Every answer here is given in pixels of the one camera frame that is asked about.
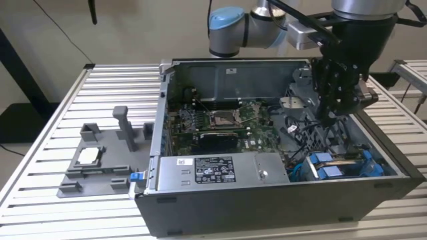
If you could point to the aluminium frame table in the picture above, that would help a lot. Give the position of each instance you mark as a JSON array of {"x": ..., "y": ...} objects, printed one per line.
[{"x": 411, "y": 72}]

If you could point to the dark grey PC case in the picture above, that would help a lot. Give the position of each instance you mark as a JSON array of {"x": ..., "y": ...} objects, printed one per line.
[{"x": 233, "y": 215}]

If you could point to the hard disk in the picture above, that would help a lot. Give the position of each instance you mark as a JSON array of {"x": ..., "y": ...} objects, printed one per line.
[{"x": 328, "y": 171}]

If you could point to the silver chipset heatsink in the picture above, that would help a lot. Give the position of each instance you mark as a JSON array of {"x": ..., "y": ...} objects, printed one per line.
[{"x": 252, "y": 143}]

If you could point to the black graphics card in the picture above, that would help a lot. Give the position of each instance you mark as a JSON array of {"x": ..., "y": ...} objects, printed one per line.
[{"x": 217, "y": 141}]

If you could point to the green motherboard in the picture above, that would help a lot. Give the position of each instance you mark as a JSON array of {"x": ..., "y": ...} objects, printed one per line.
[{"x": 263, "y": 117}]

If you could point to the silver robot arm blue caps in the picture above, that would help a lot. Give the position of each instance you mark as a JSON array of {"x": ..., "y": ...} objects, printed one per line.
[{"x": 260, "y": 32}]

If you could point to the black stand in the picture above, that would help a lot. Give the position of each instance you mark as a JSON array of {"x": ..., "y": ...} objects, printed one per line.
[{"x": 23, "y": 120}]

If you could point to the CPU socket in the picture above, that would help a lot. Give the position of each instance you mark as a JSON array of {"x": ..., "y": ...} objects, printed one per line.
[{"x": 221, "y": 121}]

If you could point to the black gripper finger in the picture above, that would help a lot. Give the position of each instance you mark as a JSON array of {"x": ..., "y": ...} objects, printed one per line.
[
  {"x": 348, "y": 100},
  {"x": 327, "y": 90}
]

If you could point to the silver power supply unit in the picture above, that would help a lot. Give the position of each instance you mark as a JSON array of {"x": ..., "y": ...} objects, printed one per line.
[{"x": 240, "y": 172}]

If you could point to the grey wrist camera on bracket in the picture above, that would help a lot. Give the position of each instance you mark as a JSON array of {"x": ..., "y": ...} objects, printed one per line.
[{"x": 367, "y": 96}]

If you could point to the black RAM slot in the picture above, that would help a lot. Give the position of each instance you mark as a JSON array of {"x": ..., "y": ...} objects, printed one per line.
[
  {"x": 224, "y": 129},
  {"x": 223, "y": 126}
]

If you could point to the silver CPU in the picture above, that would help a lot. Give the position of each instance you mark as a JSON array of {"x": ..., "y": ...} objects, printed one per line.
[{"x": 89, "y": 155}]

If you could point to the grey metal drive bracket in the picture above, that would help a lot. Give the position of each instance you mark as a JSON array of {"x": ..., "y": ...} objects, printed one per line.
[{"x": 296, "y": 103}]

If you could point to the grey parts rack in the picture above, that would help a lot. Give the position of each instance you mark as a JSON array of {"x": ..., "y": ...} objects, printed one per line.
[{"x": 96, "y": 185}]

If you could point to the metal disk bay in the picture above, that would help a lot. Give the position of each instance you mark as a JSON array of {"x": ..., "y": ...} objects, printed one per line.
[{"x": 311, "y": 172}]

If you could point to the blue case latch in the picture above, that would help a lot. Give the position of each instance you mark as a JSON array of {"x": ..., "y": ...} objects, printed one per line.
[{"x": 135, "y": 177}]

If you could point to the black hanging bar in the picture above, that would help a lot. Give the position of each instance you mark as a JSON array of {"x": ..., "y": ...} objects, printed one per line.
[{"x": 92, "y": 12}]

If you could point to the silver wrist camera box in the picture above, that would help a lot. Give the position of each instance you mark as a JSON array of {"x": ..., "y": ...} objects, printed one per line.
[{"x": 301, "y": 36}]

